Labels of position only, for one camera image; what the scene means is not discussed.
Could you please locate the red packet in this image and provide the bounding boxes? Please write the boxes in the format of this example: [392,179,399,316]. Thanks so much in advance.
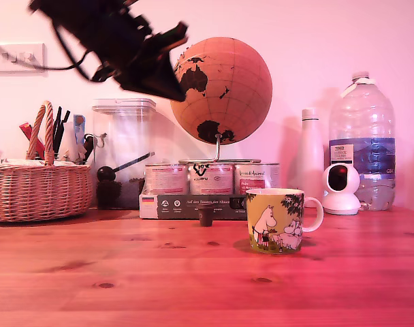
[18,123,45,160]

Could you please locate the clear plastic lidded container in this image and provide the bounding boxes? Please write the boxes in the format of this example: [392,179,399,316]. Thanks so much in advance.
[92,97,157,209]

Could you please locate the white wall light switch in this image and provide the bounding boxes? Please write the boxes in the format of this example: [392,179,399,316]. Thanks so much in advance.
[0,43,46,75]

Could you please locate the large clear water bottle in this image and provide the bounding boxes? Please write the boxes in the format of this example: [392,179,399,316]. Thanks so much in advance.
[328,72,397,211]

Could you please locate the wicker basket with handle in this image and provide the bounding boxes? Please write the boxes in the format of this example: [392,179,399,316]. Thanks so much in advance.
[0,100,94,223]

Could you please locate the white metal bottle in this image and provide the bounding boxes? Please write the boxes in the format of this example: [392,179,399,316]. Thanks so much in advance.
[295,108,326,207]

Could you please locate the dark grey cardboard tray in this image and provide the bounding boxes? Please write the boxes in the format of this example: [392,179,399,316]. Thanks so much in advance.
[139,193,249,221]

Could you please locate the dark brown container contents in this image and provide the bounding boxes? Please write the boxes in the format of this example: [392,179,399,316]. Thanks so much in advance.
[96,177,146,209]

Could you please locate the cork globe on metal stand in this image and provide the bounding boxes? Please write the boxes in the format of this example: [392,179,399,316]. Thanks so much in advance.
[170,37,273,165]

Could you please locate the blue and white sachet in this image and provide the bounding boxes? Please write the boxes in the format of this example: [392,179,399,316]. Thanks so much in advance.
[72,114,86,148]

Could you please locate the dark brown coffee capsule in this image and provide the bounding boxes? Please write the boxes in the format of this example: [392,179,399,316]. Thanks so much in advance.
[197,205,214,228]

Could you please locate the small white round camera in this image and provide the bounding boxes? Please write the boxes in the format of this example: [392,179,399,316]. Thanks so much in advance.
[321,163,362,215]

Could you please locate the tin can black triangle mark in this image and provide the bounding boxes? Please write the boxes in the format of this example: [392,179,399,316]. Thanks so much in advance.
[189,163,236,196]

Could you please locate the black long-handled scoop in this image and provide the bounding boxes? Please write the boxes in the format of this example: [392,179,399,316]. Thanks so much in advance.
[96,152,156,182]

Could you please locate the tin can pink text label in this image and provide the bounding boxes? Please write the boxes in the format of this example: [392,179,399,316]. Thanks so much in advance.
[144,163,191,196]

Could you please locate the dark handled utensil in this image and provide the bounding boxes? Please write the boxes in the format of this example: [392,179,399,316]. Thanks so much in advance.
[82,134,96,163]

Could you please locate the black cable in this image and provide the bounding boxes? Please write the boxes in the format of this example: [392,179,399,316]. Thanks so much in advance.
[0,37,91,71]
[54,24,93,83]

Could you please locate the yellow cartoon print mug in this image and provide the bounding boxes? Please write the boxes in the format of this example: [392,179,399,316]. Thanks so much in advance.
[245,187,325,255]

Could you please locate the black pen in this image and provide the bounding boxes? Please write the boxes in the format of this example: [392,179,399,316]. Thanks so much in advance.
[57,110,71,156]
[52,106,63,156]

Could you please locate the tin can red label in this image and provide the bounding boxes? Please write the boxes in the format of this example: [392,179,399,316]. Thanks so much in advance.
[234,163,281,191]

